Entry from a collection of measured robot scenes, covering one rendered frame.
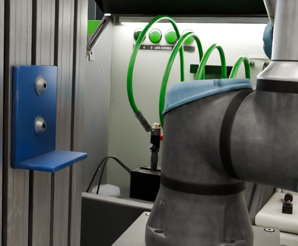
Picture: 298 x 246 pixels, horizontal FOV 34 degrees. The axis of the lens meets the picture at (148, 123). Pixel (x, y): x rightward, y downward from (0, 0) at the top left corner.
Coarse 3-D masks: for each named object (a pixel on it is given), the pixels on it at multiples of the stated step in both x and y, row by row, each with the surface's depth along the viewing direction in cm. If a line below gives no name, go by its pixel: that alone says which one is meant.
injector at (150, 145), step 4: (156, 128) 137; (160, 128) 138; (152, 132) 138; (156, 132) 137; (152, 136) 138; (156, 136) 137; (152, 140) 138; (156, 140) 137; (152, 144) 136; (156, 144) 138; (152, 148) 136; (156, 148) 138; (152, 152) 139; (156, 152) 139; (152, 156) 139; (156, 156) 139; (152, 160) 139; (156, 160) 139; (152, 164) 139; (156, 164) 139; (152, 168) 139; (156, 168) 139
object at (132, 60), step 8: (160, 16) 133; (168, 16) 138; (152, 24) 128; (176, 24) 143; (144, 32) 125; (176, 32) 146; (136, 48) 122; (136, 56) 122; (128, 72) 120; (184, 72) 153; (128, 80) 120; (184, 80) 154; (128, 88) 121; (128, 96) 122; (136, 112) 126
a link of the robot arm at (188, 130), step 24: (168, 96) 63; (192, 96) 60; (216, 96) 60; (240, 96) 59; (168, 120) 63; (192, 120) 60; (216, 120) 58; (168, 144) 63; (192, 144) 61; (216, 144) 58; (168, 168) 64; (192, 168) 61; (216, 168) 60
